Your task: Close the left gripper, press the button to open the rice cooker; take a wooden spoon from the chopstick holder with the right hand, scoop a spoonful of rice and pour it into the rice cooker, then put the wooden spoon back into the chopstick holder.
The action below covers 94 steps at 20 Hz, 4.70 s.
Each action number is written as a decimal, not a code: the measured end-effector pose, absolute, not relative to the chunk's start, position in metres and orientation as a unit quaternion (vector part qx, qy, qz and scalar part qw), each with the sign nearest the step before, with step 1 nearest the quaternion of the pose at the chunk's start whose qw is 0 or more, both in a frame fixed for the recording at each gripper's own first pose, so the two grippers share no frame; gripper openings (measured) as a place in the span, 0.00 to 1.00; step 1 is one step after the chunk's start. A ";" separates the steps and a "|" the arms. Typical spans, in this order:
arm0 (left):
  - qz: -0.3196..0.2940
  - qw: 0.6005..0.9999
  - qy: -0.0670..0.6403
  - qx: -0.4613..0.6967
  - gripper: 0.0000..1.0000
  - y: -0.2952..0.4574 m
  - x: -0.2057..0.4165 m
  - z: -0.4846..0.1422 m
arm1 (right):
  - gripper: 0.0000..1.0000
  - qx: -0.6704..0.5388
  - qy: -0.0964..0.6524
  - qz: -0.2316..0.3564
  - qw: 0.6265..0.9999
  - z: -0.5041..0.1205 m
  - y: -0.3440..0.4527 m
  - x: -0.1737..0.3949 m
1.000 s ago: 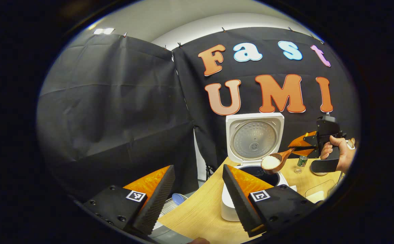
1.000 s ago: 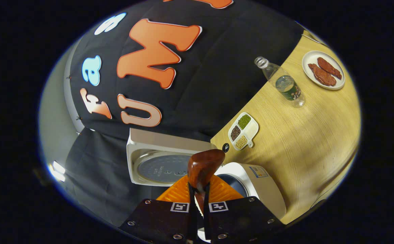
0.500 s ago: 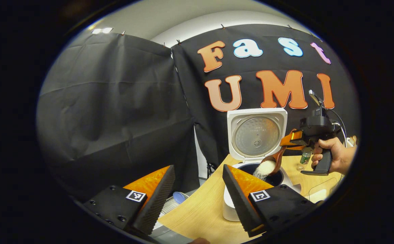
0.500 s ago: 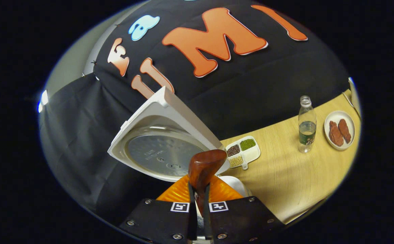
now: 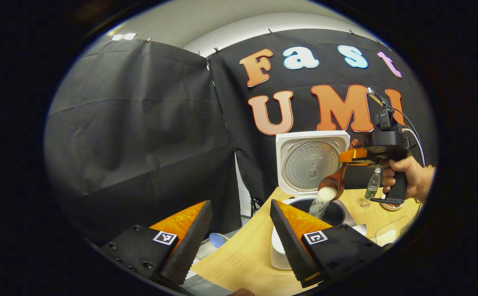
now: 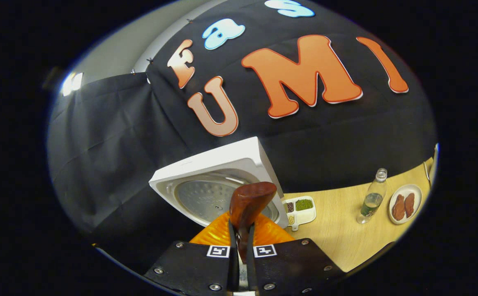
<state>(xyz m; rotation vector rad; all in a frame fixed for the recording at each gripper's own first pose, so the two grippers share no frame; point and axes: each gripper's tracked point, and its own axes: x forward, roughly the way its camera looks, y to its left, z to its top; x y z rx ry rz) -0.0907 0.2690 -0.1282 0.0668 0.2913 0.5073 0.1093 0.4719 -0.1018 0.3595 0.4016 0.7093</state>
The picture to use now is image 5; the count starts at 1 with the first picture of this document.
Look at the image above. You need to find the brown wooden spoon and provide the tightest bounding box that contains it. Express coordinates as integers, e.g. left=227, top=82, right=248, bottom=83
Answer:
left=317, top=139, right=361, bottom=202

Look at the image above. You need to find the white round plate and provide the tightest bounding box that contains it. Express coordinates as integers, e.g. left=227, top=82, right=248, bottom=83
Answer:
left=380, top=199, right=406, bottom=211

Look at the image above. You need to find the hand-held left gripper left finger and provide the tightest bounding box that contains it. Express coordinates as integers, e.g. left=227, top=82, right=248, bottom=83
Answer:
left=99, top=200, right=214, bottom=287

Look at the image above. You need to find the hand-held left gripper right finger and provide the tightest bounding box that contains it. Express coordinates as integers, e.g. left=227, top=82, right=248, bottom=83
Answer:
left=269, top=199, right=391, bottom=288

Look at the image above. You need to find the blue round object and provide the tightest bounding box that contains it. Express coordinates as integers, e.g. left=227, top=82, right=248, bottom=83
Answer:
left=208, top=232, right=229, bottom=248

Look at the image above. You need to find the white rice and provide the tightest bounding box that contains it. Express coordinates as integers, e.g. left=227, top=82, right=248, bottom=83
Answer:
left=309, top=186, right=338, bottom=219

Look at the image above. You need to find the clear plastic water bottle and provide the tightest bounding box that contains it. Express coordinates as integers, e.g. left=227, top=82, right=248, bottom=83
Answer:
left=364, top=167, right=381, bottom=202

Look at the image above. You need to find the white rice cooker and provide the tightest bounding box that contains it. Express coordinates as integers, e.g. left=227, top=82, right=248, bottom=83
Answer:
left=269, top=130, right=367, bottom=271

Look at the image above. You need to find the clear rice container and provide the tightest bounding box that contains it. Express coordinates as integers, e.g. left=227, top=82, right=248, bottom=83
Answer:
left=374, top=215, right=413, bottom=247

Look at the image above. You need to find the black backdrop cloth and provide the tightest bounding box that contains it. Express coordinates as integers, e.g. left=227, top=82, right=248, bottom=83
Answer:
left=44, top=28, right=439, bottom=247

